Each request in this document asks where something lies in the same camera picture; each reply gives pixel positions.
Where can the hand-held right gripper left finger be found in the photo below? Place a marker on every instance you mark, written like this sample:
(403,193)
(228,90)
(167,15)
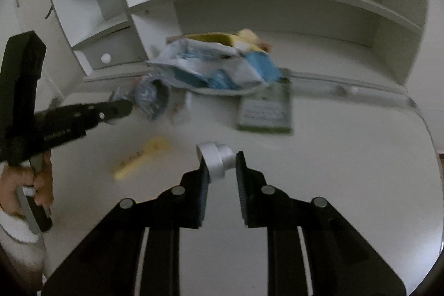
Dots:
(204,192)

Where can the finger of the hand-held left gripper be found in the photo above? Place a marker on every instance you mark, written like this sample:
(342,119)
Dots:
(86,115)
(64,138)

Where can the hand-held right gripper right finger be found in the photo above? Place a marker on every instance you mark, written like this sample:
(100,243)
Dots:
(242,192)

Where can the white round lid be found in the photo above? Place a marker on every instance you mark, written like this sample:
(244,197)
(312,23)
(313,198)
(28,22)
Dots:
(218,159)

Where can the person's left forearm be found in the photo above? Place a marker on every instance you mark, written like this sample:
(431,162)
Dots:
(17,247)

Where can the person's left hand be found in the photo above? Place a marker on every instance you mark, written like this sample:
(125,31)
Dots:
(12,188)

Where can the white drawer knob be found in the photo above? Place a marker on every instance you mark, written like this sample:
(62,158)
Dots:
(106,58)

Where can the yellow comb-like stick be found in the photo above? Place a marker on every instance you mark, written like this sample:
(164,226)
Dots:
(140,159)

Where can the green flat box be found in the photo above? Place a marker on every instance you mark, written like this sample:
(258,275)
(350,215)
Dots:
(265,108)

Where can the large blue white plastic bag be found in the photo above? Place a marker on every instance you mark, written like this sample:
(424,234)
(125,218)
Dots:
(201,63)

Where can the yellow snack packet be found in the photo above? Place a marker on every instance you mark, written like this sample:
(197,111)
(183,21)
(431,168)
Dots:
(249,39)

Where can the dark wall hook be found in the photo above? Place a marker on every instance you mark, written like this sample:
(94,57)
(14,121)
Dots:
(50,12)

